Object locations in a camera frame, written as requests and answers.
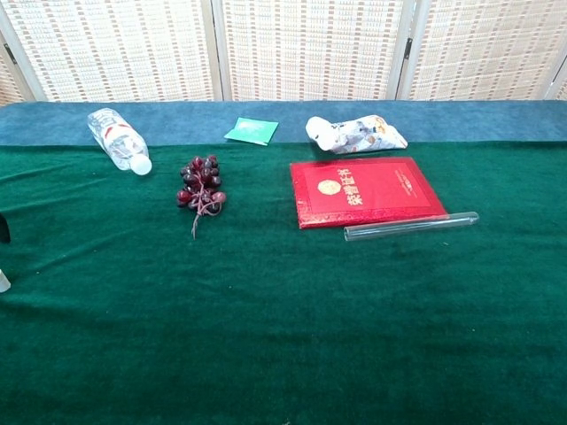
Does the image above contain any woven bamboo screen panel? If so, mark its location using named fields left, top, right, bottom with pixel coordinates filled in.
left=396, top=0, right=567, bottom=102
left=211, top=0, right=420, bottom=102
left=0, top=0, right=225, bottom=104
left=544, top=57, right=567, bottom=102
left=0, top=52, right=27, bottom=107

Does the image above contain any red certificate book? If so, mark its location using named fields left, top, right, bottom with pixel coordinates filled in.
left=289, top=156, right=448, bottom=230

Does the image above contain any clear plastic water bottle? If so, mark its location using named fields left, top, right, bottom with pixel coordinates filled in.
left=87, top=107, right=153, bottom=176

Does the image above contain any dark red grape bunch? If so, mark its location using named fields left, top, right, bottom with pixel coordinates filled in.
left=175, top=154, right=228, bottom=240

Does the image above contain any dark green velvet cloth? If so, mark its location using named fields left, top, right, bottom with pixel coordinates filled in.
left=0, top=140, right=567, bottom=425

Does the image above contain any white crumpled snack bag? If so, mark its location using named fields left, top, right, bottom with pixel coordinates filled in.
left=305, top=114, right=408, bottom=155

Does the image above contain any blue table cover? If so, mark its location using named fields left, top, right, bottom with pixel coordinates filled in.
left=0, top=99, right=567, bottom=147

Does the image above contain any transparent glass test tube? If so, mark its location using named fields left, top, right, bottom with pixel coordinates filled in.
left=343, top=211, right=480, bottom=243

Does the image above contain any green paper packet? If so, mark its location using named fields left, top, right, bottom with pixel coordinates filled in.
left=223, top=116, right=280, bottom=146

